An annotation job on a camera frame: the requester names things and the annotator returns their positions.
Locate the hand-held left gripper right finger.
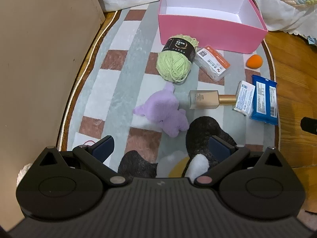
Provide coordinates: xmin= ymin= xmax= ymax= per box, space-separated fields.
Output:
xmin=193 ymin=136 xmax=285 ymax=186

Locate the clear plastic box orange label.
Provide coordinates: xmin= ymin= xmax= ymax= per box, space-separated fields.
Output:
xmin=194 ymin=45 xmax=231 ymax=82

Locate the white fluffy cloth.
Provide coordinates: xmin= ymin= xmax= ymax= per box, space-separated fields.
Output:
xmin=17 ymin=163 xmax=32 ymax=186

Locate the pink cardboard box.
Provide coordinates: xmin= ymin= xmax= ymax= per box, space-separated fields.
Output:
xmin=158 ymin=0 xmax=268 ymax=54

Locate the blue wipes packet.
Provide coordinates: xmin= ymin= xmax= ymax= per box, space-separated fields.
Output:
xmin=249 ymin=74 xmax=278 ymax=126

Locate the checkered rug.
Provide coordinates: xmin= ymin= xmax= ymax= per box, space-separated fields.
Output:
xmin=56 ymin=9 xmax=284 ymax=179

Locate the purple plush toy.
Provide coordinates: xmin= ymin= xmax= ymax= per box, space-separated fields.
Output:
xmin=132 ymin=82 xmax=190 ymax=138

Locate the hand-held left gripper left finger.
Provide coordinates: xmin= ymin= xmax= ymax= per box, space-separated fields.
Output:
xmin=37 ymin=135 xmax=127 ymax=186

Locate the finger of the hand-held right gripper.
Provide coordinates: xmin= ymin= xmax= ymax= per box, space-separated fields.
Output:
xmin=300 ymin=117 xmax=317 ymax=135

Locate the green yarn ball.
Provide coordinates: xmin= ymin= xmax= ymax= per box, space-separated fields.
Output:
xmin=156 ymin=33 xmax=200 ymax=83

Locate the black and white plush toy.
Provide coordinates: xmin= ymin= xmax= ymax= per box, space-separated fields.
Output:
xmin=185 ymin=116 xmax=239 ymax=179

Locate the orange makeup sponge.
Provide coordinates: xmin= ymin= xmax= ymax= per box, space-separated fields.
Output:
xmin=246 ymin=55 xmax=265 ymax=68

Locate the white tissue packet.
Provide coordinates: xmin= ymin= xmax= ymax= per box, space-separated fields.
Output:
xmin=233 ymin=81 xmax=256 ymax=116

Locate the foundation bottle gold cap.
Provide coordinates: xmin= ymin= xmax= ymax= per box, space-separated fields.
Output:
xmin=188 ymin=90 xmax=238 ymax=110

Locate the black fuzzy slipper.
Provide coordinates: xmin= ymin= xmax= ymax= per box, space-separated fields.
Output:
xmin=118 ymin=151 xmax=159 ymax=179

